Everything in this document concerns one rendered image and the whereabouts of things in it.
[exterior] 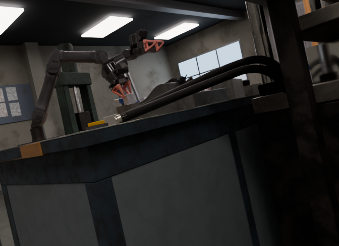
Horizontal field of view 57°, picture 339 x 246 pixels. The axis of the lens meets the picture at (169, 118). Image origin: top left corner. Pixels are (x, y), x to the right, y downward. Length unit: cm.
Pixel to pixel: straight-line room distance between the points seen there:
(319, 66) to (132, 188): 109
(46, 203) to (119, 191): 30
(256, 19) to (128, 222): 85
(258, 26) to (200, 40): 893
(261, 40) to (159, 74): 934
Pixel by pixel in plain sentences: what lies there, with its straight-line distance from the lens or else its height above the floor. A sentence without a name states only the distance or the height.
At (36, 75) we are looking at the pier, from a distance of 792.
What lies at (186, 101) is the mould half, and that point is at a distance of 131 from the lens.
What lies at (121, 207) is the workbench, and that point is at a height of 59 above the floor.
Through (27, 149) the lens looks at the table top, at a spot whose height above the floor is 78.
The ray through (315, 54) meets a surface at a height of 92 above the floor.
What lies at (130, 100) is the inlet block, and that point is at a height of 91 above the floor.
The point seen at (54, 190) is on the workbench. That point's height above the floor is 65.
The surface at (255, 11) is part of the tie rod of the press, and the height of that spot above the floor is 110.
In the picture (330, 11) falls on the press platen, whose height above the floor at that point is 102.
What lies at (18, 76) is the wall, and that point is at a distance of 805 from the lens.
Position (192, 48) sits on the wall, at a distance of 1036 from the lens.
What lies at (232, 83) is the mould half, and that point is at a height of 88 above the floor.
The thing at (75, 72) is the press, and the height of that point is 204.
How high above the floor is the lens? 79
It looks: 1 degrees down
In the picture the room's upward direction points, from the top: 12 degrees counter-clockwise
